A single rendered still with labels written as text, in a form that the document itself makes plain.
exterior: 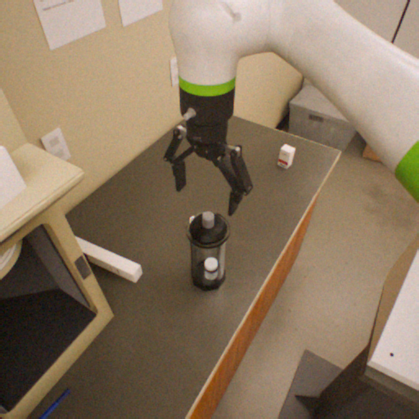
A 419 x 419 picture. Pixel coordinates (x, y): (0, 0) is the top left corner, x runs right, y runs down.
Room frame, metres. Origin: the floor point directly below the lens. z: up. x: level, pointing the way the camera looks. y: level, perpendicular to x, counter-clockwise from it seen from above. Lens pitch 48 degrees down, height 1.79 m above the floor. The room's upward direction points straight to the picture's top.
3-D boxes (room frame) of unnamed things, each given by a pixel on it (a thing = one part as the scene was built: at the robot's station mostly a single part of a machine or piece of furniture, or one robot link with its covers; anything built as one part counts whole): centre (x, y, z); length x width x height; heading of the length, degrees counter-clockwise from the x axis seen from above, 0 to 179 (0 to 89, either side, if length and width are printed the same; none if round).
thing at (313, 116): (2.58, -1.05, 0.17); 0.60 x 0.42 x 0.33; 56
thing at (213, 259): (0.50, 0.00, 1.06); 0.11 x 0.11 x 0.21
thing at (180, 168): (0.54, 0.06, 1.30); 0.03 x 0.01 x 0.07; 148
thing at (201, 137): (0.51, 0.00, 1.43); 0.08 x 0.07 x 0.09; 58
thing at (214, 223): (0.50, 0.00, 1.18); 0.09 x 0.09 x 0.07
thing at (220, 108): (0.50, 0.01, 1.51); 0.12 x 0.09 x 0.06; 148
